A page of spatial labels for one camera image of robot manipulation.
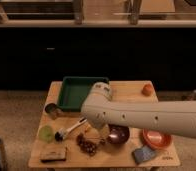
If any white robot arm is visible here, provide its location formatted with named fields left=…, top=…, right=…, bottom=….
left=81, top=82, right=196, bottom=139

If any orange fruit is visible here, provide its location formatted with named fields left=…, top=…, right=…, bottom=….
left=141, top=84, right=154, bottom=96

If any blue sponge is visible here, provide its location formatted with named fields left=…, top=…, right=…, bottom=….
left=132, top=145, right=156, bottom=164

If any dark metal cup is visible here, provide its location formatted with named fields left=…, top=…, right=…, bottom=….
left=44, top=103, right=59, bottom=120

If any orange red bowl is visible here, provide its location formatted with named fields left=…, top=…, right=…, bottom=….
left=142, top=129, right=172, bottom=150

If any white handled dish brush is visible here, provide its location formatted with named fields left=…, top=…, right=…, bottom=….
left=55, top=118, right=87, bottom=141

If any wooden table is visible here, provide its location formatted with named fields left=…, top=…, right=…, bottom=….
left=28, top=81, right=180, bottom=170

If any green plastic tray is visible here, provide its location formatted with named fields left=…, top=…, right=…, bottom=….
left=57, top=76, right=109, bottom=112

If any dark purple bowl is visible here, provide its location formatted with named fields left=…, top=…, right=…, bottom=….
left=107, top=125, right=130, bottom=145

